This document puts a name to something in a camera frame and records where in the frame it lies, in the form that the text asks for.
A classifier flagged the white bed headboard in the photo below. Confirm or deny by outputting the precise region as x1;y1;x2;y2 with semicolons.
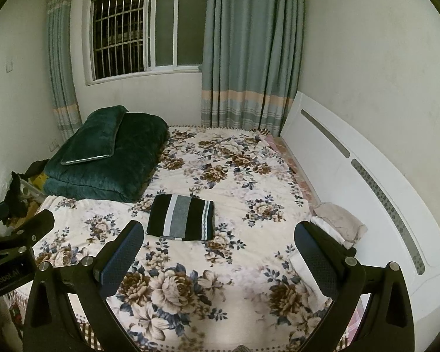
280;92;440;351

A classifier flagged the white folded garment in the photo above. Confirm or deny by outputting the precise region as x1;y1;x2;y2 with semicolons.
288;215;346;312

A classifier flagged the floral bed cover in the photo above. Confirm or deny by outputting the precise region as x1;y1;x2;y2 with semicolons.
34;126;329;351

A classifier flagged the barred window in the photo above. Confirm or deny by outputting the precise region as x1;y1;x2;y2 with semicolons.
86;0;207;82

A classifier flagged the black clothes pile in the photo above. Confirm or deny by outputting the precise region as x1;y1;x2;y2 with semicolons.
3;159;50;227

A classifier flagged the teal curtain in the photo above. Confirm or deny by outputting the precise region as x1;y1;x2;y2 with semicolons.
201;0;305;136
46;0;82;141

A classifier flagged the beige folded garment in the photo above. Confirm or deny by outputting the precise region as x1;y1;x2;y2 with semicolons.
311;203;368;249

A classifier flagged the teal curtain left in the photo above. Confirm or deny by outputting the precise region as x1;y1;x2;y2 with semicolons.
46;0;82;141

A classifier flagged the teal curtain right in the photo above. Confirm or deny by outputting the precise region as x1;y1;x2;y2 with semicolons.
201;0;305;136

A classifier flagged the dark green pillow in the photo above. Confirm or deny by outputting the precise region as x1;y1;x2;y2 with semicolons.
61;105;128;165

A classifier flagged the black grey striped sweater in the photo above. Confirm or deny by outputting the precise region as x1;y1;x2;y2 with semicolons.
147;194;214;242

